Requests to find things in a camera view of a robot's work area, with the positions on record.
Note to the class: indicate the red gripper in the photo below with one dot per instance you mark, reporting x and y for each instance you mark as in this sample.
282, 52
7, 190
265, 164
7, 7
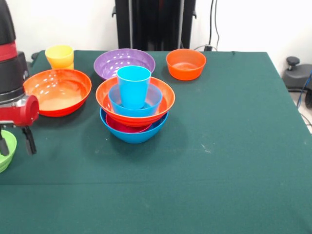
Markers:
22, 115

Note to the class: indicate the green bowl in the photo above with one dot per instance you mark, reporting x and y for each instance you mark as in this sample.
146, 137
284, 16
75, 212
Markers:
11, 146

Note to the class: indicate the large orange bowl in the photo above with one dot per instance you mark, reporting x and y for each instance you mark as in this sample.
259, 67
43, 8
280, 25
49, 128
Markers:
61, 95
167, 97

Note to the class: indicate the pink bowl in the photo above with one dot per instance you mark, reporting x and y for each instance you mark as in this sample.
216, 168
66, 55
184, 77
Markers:
122, 126

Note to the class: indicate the small blue bowl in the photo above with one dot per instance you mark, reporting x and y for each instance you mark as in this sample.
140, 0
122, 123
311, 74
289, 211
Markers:
136, 111

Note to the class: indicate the blue cup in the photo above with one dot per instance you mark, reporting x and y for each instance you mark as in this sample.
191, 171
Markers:
134, 90

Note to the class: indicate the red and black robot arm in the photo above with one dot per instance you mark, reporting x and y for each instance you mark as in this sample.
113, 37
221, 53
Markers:
12, 73

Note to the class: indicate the orange cup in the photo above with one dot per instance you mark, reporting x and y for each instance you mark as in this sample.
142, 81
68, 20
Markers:
64, 66

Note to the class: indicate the yellow cup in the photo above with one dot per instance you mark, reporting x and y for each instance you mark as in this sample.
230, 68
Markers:
59, 55

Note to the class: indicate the large blue bowl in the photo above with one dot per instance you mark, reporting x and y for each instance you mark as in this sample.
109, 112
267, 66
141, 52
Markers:
134, 137

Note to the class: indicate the purple bowl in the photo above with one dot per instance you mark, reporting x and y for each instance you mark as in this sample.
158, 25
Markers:
109, 63

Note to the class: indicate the dark green tablecloth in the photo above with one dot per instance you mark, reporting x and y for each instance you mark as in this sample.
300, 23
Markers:
156, 195

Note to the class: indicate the small orange bowl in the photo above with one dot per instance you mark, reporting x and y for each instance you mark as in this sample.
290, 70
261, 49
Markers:
184, 68

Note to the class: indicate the grey pedestal foot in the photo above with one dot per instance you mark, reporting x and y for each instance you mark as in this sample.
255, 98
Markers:
34, 56
296, 75

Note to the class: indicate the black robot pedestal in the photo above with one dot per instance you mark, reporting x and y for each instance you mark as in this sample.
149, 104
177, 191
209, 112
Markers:
153, 24

